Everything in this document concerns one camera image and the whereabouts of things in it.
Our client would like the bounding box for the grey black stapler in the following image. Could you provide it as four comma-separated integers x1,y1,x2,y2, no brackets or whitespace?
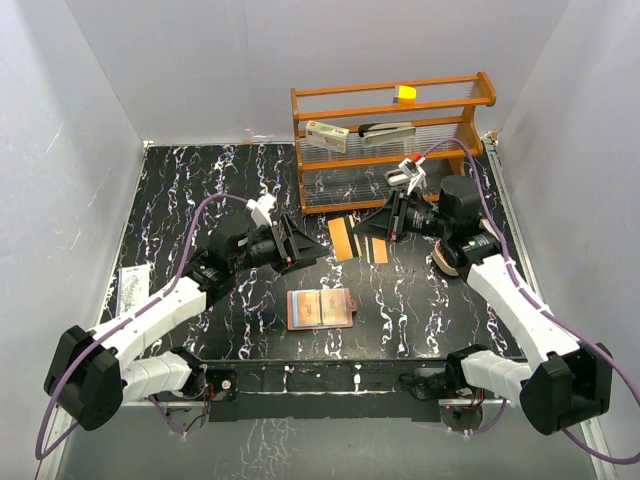
357,122,417,148

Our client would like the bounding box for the yellow grey eraser block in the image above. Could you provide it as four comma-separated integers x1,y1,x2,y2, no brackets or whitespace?
393,85,417,105

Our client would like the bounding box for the small white stapler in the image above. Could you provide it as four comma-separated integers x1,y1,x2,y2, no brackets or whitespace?
384,168,413,187

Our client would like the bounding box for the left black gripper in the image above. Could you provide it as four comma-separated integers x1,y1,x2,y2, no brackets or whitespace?
230,214,328,274

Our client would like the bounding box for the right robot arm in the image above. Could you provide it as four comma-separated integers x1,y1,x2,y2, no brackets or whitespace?
353,175,612,435

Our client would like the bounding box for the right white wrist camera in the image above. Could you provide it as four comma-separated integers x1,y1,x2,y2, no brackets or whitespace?
399,155,427,195

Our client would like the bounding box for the beige oval card tray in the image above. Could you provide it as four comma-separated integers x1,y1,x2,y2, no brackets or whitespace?
431,239,469,279

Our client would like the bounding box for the purple cable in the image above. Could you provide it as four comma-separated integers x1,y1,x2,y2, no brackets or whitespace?
414,138,640,465
34,194,256,461

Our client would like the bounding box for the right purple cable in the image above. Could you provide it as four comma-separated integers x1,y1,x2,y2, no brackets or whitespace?
414,138,640,465

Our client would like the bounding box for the orange wooden shelf rack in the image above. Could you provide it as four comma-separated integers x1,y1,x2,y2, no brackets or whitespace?
290,71,497,214

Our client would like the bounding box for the gold VIP credit card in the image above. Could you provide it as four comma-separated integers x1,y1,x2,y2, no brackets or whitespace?
320,289,348,327

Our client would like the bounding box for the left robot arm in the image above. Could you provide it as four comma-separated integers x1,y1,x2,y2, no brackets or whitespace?
44,214,329,431

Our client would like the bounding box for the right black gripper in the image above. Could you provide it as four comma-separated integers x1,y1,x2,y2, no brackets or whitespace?
353,188,453,242

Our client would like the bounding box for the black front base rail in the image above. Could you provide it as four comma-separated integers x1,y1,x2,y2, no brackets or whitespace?
164,357,506,424

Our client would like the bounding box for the pink leather card holder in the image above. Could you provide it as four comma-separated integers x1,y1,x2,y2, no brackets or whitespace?
287,288,357,331

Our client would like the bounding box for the white staples box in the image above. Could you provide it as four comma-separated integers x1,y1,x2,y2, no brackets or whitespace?
305,120,350,153

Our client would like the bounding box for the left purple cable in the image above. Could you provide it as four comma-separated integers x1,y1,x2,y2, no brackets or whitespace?
34,194,256,461

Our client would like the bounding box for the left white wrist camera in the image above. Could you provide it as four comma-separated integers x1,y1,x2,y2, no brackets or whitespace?
246,193,276,227

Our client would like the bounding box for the white printed leaflet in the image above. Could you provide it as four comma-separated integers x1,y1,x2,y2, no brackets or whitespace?
116,264,151,316

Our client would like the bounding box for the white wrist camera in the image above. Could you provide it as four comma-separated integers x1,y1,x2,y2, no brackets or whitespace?
399,155,427,195
246,193,276,227

